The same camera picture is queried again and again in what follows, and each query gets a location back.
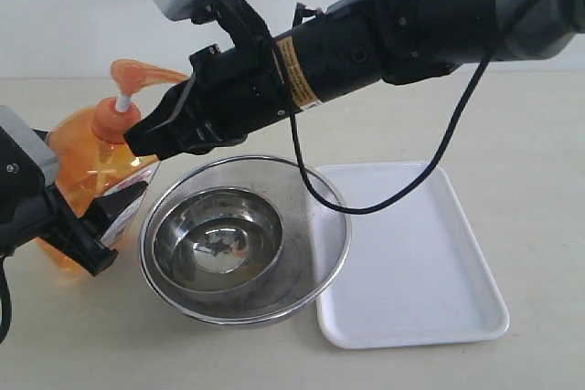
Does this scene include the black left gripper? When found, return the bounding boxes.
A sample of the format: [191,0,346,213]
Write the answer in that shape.
[1,182,148,276]

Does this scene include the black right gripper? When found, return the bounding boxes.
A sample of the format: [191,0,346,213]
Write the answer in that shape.
[123,49,301,161]

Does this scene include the orange pump soap bottle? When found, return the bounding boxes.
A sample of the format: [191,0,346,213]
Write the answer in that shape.
[34,58,189,283]

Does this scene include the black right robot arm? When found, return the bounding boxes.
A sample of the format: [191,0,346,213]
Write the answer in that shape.
[124,0,584,160]

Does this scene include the small stainless steel bowl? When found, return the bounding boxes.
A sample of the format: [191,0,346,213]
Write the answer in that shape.
[152,186,284,301]

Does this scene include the steel mesh colander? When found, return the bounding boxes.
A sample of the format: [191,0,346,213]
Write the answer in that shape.
[138,155,351,328]

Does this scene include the white plastic tray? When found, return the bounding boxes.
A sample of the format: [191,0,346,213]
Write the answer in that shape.
[317,169,510,350]

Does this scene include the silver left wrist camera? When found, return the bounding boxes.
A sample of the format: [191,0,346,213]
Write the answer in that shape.
[1,105,60,186]

